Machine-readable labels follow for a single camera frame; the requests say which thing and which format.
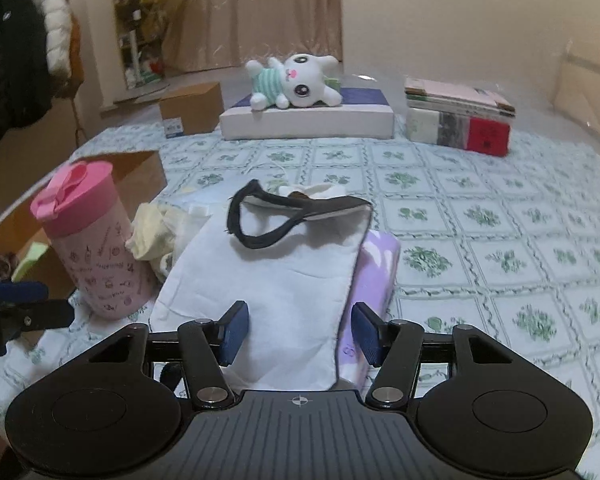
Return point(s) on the small green packet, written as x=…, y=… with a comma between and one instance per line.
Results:
x=333, y=82

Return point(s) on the brown hair scrunchie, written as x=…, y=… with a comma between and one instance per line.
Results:
x=296, y=193

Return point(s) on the beige curtain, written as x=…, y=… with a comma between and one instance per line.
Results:
x=260, y=15

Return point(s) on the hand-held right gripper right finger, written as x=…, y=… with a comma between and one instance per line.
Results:
x=367, y=332

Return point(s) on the white puffer jacket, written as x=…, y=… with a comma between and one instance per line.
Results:
x=55, y=20

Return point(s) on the pale yellow cloth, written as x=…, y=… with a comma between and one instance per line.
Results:
x=152, y=235

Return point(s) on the black jacket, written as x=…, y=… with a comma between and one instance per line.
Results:
x=10, y=60

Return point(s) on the white bunny plush toy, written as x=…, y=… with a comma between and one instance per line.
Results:
x=300, y=82

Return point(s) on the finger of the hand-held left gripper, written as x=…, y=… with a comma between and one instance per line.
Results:
x=45, y=315
x=15, y=291

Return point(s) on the pink lidded cup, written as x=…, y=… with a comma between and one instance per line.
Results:
x=97, y=260

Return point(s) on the coat rack pole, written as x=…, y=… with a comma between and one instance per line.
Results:
x=77, y=120

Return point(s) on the green paper sheet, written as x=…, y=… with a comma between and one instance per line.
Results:
x=30, y=260

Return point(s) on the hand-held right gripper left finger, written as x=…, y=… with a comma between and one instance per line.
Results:
x=235, y=332

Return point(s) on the flat white and blue box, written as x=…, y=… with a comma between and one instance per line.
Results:
x=310, y=122

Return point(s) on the brown cardboard box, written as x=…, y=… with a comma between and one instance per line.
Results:
x=135, y=172

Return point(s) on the cluttered shelf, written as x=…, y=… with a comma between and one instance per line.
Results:
x=135, y=20

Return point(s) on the brown jacket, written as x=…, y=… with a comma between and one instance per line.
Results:
x=72, y=60

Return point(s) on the purple tissue pack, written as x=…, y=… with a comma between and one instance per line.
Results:
x=375, y=270

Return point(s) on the pink and white box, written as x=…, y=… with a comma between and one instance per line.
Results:
x=455, y=125

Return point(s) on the small closed cardboard box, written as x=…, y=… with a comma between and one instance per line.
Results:
x=195, y=110

